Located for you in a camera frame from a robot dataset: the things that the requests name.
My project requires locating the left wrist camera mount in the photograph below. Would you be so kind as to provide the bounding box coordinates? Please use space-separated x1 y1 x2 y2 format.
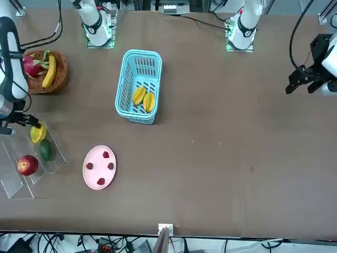
310 33 334 63

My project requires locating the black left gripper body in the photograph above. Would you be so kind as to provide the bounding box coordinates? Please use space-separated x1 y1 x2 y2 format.
302 61 329 80

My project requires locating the yellow banana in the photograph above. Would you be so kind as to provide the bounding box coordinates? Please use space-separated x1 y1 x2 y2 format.
42 54 57 89

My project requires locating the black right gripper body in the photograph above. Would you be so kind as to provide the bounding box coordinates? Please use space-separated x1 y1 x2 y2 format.
0 112 22 129

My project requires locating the grey pedal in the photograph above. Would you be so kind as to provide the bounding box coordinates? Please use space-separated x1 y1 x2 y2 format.
136 239 153 253

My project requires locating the green avocado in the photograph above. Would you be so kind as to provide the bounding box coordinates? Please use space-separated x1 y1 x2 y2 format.
38 139 53 161

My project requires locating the pink plate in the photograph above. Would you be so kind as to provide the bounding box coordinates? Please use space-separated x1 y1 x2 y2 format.
82 145 118 190

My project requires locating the black power adapter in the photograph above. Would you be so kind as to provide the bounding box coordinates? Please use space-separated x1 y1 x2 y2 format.
6 237 34 253

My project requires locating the brown wicker basket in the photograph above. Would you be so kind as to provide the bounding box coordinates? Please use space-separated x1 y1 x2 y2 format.
23 50 68 94

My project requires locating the pink dragon fruit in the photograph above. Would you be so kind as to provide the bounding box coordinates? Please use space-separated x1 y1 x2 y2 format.
23 50 52 79

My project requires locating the blue plastic basket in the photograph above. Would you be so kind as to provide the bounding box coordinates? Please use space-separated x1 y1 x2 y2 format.
114 49 163 125

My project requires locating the yellow star fruit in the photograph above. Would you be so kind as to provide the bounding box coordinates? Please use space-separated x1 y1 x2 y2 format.
30 122 47 144
132 86 147 105
142 91 155 113

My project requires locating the clear acrylic display stand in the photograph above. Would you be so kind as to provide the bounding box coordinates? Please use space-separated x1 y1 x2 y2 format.
0 118 69 200

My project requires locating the black table cable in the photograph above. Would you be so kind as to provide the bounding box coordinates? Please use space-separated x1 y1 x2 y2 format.
168 12 231 30

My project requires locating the red apple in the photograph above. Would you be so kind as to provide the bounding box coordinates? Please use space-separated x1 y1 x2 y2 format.
17 154 39 177

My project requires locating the black orange device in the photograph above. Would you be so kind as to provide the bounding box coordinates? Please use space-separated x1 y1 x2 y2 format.
97 238 116 253

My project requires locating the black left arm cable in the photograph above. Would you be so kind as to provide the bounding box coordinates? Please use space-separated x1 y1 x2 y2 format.
289 0 317 71

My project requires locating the metal camera support post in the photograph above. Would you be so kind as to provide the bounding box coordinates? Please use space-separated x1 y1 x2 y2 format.
152 223 175 253

